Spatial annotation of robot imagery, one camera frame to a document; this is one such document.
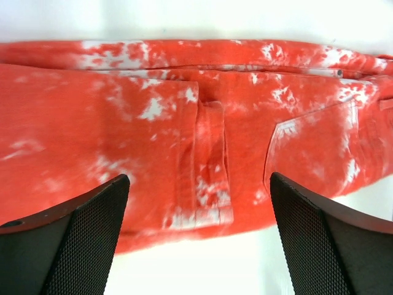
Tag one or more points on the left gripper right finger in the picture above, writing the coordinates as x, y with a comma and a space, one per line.
330, 248

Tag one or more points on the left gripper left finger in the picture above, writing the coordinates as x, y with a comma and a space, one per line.
68, 248

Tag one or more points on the orange white tie-dye trousers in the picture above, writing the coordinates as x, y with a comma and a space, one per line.
197, 126

